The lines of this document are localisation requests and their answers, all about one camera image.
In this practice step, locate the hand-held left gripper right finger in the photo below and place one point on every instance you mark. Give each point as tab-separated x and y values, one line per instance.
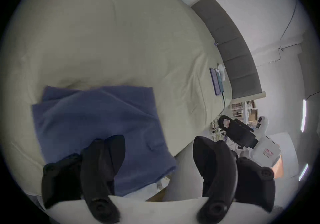
220	168

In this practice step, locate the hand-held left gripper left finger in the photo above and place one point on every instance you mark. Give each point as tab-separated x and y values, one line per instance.
96	168

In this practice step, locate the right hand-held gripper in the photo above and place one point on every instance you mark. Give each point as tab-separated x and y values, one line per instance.
263	146

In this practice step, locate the dark blue shirt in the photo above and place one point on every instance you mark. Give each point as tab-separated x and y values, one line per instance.
105	122

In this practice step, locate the person's right hand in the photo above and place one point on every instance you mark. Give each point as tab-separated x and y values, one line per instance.
279	168

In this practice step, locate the shelf with boxes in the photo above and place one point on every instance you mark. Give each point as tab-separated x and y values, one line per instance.
243	110

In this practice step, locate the teal-edged phone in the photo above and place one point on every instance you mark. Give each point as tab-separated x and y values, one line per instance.
220	82

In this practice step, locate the dark phone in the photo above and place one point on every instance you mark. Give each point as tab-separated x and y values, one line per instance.
214	80

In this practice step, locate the small white pouch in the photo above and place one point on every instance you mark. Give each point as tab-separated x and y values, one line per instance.
222	70

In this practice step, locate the grey padded headboard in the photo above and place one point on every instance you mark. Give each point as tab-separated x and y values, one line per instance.
231	45

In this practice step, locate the bed with pale green sheet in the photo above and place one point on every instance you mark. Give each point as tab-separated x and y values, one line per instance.
105	37

